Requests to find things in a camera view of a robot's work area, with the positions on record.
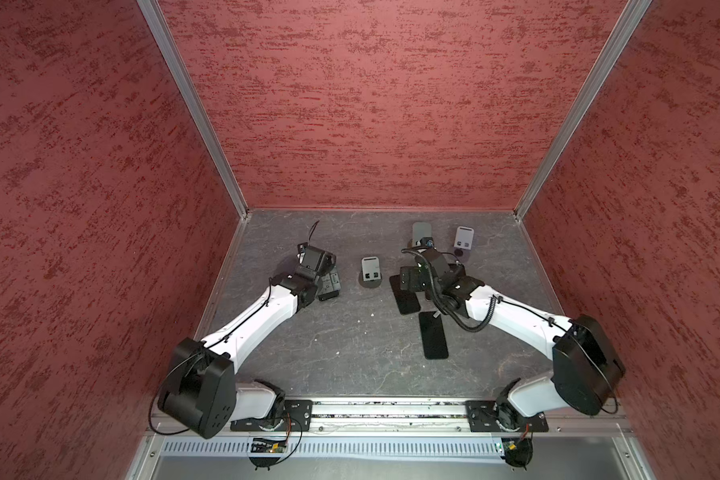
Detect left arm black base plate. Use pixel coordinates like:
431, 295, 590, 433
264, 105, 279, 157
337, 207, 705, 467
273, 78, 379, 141
229, 399, 314, 433

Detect maroon edged reflective phone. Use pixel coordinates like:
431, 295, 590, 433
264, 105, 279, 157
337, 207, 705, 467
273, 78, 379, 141
418, 311, 449, 360

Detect left aluminium corner post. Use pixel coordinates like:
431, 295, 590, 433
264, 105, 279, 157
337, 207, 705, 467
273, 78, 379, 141
137, 0, 249, 221

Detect wooden round base phone stand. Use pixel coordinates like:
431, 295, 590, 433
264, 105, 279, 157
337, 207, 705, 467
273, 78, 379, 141
410, 222, 434, 248

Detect aluminium front rail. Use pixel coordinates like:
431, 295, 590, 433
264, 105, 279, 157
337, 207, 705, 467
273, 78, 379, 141
146, 394, 634, 437

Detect purple round base phone stand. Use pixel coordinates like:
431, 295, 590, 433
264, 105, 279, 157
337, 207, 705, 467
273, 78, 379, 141
453, 226, 475, 263

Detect aluminium corner post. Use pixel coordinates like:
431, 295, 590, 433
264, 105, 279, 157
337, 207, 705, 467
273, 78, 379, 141
514, 0, 652, 223
137, 0, 249, 221

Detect dark round stand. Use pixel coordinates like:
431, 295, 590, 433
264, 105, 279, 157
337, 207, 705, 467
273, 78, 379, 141
359, 256, 383, 289

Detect right aluminium corner post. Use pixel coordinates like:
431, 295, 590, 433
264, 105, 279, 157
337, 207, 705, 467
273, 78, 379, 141
514, 0, 652, 223

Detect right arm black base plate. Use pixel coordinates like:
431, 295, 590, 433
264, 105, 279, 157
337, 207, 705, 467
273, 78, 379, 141
465, 400, 549, 434

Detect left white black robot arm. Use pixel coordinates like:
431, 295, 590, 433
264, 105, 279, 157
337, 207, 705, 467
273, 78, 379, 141
153, 243, 341, 439

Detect white slotted cable duct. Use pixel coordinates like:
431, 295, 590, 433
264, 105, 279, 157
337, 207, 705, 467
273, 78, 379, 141
160, 436, 504, 462

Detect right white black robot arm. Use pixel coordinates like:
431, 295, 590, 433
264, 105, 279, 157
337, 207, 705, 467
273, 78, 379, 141
400, 246, 626, 432

